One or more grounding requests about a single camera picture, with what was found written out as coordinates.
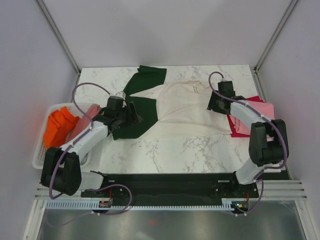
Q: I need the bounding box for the cream and green Charlie Brown shirt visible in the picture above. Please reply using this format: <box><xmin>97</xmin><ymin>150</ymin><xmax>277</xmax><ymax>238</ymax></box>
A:
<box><xmin>112</xmin><ymin>65</ymin><xmax>232</xmax><ymax>140</ymax></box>

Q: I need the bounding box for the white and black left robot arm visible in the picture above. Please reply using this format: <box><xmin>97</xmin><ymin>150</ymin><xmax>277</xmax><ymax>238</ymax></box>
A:
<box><xmin>40</xmin><ymin>96</ymin><xmax>142</xmax><ymax>200</ymax></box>

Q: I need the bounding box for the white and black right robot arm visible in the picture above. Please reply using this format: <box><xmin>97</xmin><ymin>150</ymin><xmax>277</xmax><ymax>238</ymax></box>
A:
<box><xmin>207</xmin><ymin>81</ymin><xmax>289</xmax><ymax>197</ymax></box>

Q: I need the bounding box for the salmon pink t shirt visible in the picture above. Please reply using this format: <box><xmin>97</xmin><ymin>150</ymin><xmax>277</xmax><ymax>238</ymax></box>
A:
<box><xmin>65</xmin><ymin>104</ymin><xmax>102</xmax><ymax>143</ymax></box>

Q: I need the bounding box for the crimson folded t shirt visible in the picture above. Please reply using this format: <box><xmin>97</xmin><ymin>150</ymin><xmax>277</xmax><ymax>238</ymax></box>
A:
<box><xmin>226</xmin><ymin>95</ymin><xmax>266</xmax><ymax>139</ymax></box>

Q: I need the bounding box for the white plastic laundry basket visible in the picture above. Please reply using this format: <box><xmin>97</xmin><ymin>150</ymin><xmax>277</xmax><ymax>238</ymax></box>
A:
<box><xmin>32</xmin><ymin>102</ymin><xmax>92</xmax><ymax>170</ymax></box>

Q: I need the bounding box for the light pink folded t shirt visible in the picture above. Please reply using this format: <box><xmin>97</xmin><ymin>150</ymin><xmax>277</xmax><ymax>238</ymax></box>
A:
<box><xmin>230</xmin><ymin>100</ymin><xmax>275</xmax><ymax>135</ymax></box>

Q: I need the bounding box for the orange t shirt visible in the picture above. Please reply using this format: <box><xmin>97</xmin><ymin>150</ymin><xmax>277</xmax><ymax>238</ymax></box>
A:
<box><xmin>43</xmin><ymin>106</ymin><xmax>80</xmax><ymax>149</ymax></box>

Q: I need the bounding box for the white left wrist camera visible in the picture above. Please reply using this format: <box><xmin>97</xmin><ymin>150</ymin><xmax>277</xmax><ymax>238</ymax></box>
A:
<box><xmin>115</xmin><ymin>91</ymin><xmax>126</xmax><ymax>99</ymax></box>

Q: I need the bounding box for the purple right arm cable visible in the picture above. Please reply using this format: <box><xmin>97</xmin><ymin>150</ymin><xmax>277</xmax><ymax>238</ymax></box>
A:
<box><xmin>208</xmin><ymin>71</ymin><xmax>291</xmax><ymax>217</ymax></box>

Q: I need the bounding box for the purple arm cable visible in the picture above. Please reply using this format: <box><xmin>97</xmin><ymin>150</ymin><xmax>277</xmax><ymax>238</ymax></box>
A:
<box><xmin>208</xmin><ymin>71</ymin><xmax>291</xmax><ymax>217</ymax></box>
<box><xmin>48</xmin><ymin>82</ymin><xmax>133</xmax><ymax>215</ymax></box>

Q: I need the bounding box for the right aluminium frame post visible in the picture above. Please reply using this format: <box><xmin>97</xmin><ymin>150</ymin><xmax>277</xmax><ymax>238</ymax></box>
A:
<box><xmin>252</xmin><ymin>0</ymin><xmax>300</xmax><ymax>73</ymax></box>

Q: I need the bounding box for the aluminium frame post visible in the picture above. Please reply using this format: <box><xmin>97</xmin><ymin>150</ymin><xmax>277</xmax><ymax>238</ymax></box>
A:
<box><xmin>252</xmin><ymin>0</ymin><xmax>300</xmax><ymax>73</ymax></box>
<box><xmin>34</xmin><ymin>0</ymin><xmax>81</xmax><ymax>77</ymax></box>

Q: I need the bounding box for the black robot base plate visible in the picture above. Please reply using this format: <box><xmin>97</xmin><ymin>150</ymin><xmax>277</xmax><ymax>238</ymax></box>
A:
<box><xmin>80</xmin><ymin>172</ymin><xmax>261</xmax><ymax>207</ymax></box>

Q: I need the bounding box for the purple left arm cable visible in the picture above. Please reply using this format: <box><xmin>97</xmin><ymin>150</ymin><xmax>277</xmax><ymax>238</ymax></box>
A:
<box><xmin>48</xmin><ymin>82</ymin><xmax>133</xmax><ymax>215</ymax></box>

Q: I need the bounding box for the white slotted cable duct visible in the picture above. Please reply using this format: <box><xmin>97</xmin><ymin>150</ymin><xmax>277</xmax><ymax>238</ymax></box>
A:
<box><xmin>45</xmin><ymin>198</ymin><xmax>249</xmax><ymax>211</ymax></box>

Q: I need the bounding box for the left aluminium frame post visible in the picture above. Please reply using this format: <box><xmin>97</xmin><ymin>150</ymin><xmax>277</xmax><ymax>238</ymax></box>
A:
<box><xmin>34</xmin><ymin>0</ymin><xmax>81</xmax><ymax>77</ymax></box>

